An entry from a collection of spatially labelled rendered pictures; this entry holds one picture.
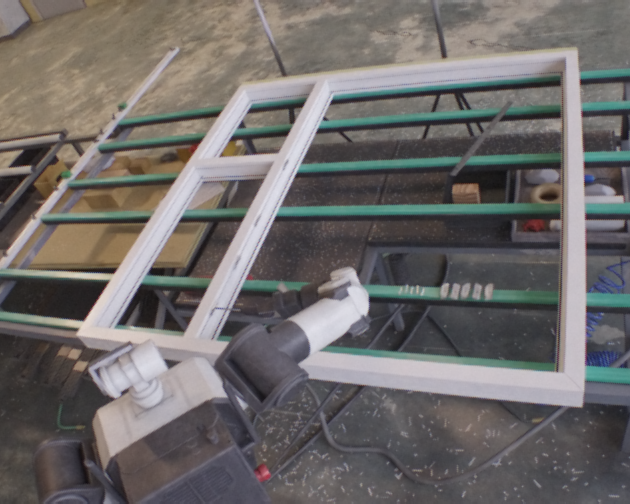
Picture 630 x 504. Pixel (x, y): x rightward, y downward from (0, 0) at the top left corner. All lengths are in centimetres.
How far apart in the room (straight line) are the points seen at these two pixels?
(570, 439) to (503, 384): 101
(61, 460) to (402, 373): 77
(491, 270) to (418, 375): 147
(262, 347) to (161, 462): 28
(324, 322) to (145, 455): 44
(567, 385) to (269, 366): 65
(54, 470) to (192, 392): 28
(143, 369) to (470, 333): 178
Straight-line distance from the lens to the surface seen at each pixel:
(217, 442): 99
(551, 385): 134
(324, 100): 253
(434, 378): 137
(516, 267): 279
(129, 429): 110
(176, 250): 249
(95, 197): 303
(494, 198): 225
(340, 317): 121
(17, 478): 320
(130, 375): 105
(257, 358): 109
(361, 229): 225
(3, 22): 1082
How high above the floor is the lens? 210
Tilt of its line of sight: 42 degrees down
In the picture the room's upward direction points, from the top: 24 degrees counter-clockwise
